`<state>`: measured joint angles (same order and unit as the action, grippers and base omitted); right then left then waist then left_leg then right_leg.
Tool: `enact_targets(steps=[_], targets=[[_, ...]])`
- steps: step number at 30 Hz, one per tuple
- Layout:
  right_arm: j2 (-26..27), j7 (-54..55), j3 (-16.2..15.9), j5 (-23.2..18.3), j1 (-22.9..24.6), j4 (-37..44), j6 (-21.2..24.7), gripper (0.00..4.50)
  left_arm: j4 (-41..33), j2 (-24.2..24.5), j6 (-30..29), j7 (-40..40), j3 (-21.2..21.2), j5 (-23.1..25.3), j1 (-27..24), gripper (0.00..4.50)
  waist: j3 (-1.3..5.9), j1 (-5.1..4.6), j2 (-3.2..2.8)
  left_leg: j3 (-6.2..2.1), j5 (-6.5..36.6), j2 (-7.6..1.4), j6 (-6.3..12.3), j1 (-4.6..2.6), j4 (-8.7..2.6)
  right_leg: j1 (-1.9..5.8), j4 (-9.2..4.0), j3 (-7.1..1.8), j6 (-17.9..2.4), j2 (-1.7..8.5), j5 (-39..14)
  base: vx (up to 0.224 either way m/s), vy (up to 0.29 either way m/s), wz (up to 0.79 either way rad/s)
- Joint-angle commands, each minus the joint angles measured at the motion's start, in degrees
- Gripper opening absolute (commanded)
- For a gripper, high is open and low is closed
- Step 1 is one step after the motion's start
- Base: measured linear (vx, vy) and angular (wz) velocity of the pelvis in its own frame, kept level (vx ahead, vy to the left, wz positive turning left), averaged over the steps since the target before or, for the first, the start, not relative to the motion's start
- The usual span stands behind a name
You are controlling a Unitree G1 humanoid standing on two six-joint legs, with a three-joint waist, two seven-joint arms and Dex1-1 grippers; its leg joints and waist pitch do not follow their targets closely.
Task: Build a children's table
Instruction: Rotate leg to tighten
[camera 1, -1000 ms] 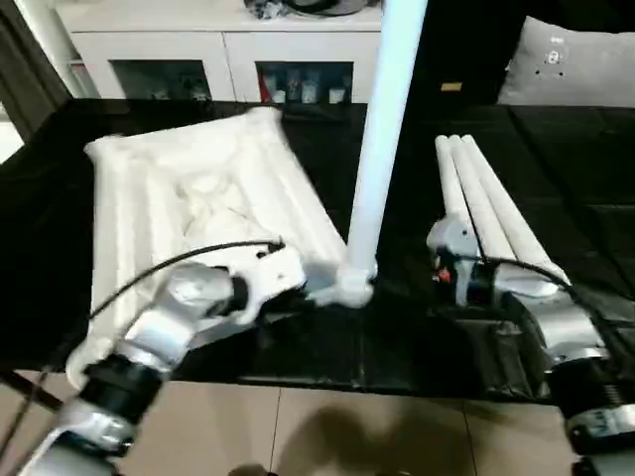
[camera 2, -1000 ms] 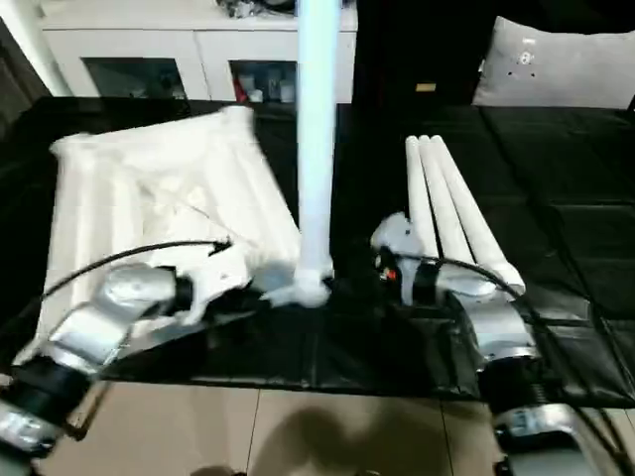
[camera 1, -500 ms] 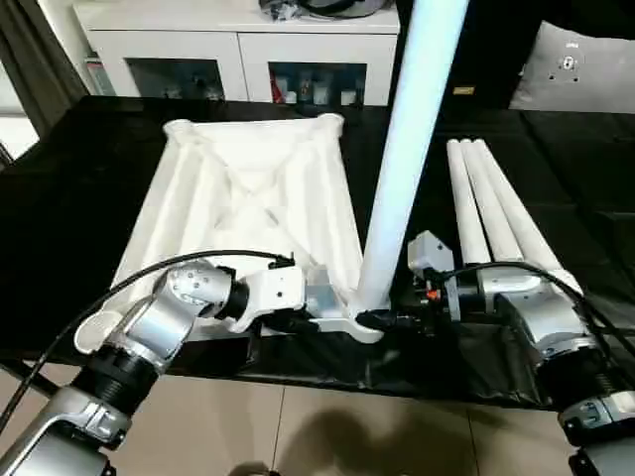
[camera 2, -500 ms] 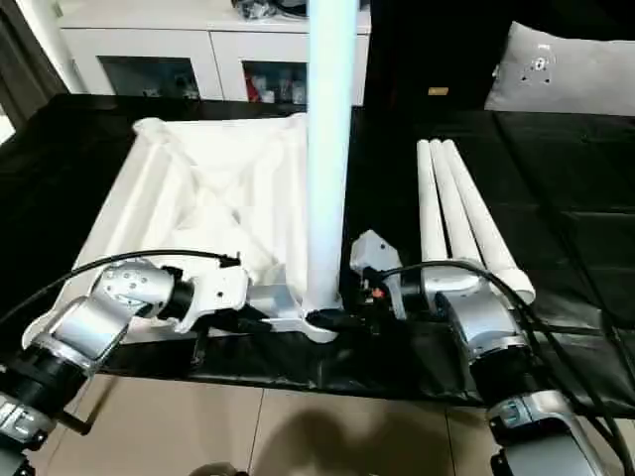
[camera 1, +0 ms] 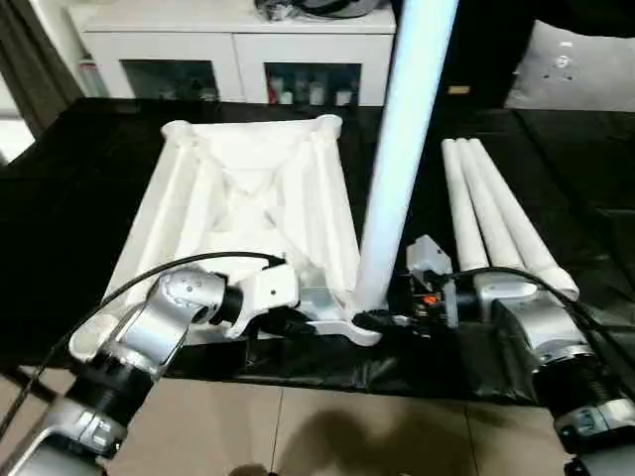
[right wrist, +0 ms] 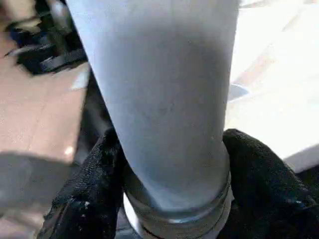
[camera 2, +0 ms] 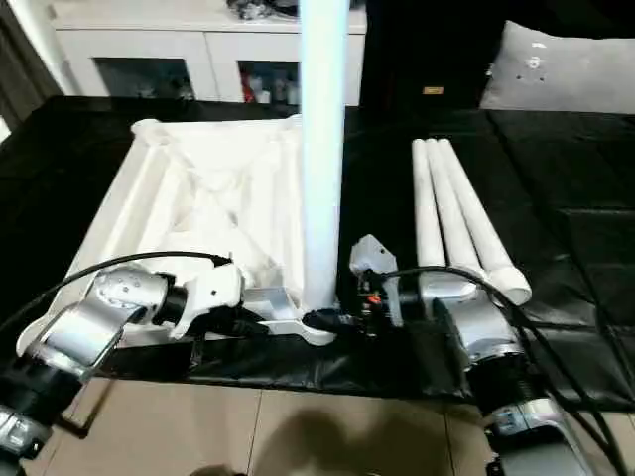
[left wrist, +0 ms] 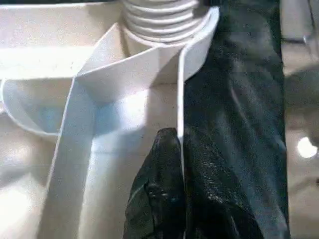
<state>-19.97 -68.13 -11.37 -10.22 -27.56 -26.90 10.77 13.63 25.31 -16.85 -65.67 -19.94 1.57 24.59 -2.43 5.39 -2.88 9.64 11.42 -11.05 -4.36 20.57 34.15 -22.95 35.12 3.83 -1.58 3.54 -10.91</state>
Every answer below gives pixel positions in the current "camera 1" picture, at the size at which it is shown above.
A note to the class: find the white plastic table leg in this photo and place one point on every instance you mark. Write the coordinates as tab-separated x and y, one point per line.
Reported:
464	213
521	233
402	149
488	213

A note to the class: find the white plastic table top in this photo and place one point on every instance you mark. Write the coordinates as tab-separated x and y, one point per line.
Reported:
238	198

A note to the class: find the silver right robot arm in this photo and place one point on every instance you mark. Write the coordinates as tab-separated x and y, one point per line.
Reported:
546	322

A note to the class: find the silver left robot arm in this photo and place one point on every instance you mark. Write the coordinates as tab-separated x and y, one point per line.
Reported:
168	307

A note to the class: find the black work mat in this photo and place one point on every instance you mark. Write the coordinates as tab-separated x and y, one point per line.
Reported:
585	198

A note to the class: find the small red bottle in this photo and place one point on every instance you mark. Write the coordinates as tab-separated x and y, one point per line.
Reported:
273	91

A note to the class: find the black box with gold label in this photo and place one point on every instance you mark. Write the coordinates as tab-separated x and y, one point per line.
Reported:
476	49

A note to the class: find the grey printed cushion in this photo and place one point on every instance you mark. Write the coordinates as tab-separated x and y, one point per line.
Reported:
580	74

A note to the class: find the white cabinet with glass doors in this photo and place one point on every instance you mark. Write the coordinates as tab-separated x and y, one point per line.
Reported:
223	44

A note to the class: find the grey round appliance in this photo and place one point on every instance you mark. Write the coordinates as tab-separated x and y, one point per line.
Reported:
347	6

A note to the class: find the black tangled item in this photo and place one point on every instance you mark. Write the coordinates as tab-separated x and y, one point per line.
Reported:
275	7

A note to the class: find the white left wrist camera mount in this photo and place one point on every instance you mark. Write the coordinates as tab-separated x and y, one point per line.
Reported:
268	292

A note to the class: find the black metal frame leg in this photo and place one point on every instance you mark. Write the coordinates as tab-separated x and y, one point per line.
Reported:
35	384

